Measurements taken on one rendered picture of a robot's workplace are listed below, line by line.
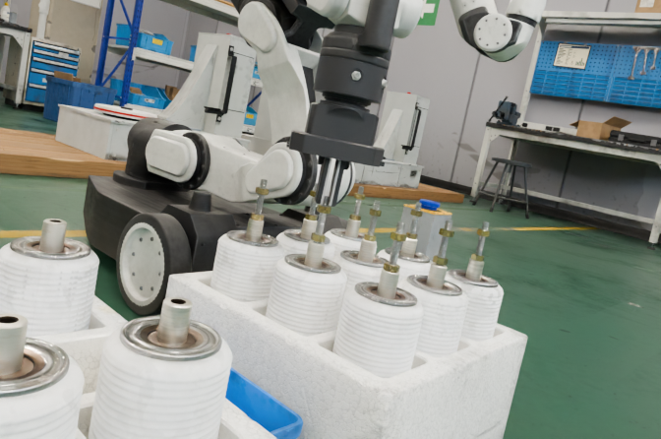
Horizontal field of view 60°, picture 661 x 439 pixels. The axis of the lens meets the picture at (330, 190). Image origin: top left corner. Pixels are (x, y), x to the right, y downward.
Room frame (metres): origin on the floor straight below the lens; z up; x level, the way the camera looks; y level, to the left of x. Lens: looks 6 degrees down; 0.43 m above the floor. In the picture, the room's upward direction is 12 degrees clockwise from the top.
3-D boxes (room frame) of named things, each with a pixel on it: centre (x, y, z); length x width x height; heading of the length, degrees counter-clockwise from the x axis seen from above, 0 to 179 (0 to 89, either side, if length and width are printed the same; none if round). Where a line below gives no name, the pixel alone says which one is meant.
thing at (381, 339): (0.65, -0.09, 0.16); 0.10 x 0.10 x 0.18
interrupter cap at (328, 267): (0.73, 0.00, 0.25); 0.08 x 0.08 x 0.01
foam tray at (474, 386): (0.82, -0.07, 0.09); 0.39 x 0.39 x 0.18; 51
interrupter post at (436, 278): (0.75, -0.16, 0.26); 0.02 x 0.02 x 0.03
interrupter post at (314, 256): (0.73, 0.00, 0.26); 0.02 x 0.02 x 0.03
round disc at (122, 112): (2.86, 1.09, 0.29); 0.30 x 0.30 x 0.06
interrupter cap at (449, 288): (0.75, -0.16, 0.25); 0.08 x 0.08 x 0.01
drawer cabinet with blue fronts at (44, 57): (5.71, 3.07, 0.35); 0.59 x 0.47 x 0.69; 49
